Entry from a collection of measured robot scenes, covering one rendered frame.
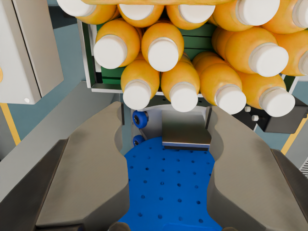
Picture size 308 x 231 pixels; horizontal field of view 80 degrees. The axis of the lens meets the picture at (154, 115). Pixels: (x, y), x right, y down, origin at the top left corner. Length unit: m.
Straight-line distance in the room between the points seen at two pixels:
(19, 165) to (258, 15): 0.84
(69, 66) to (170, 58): 1.32
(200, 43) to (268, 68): 0.20
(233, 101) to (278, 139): 1.72
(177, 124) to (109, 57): 0.22
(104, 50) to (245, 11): 0.17
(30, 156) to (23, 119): 1.11
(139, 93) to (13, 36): 0.16
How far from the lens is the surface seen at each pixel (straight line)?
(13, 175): 0.84
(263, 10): 0.27
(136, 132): 0.51
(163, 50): 0.25
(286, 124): 0.48
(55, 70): 0.36
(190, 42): 0.44
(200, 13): 0.25
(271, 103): 0.31
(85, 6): 0.25
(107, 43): 0.25
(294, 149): 2.17
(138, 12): 0.24
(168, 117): 0.44
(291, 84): 0.46
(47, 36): 0.36
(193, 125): 0.42
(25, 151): 0.92
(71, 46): 1.48
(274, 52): 0.28
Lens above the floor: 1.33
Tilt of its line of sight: 59 degrees down
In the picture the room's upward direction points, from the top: 177 degrees counter-clockwise
